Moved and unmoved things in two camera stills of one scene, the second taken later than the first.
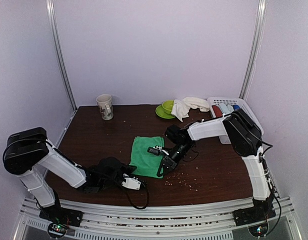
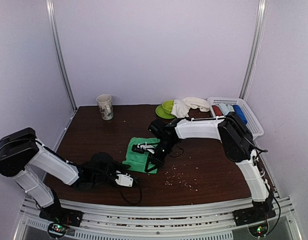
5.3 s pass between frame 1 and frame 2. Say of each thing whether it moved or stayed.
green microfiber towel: moved
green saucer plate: stayed
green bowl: stayed
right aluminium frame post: stayed
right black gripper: moved
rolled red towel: stayed
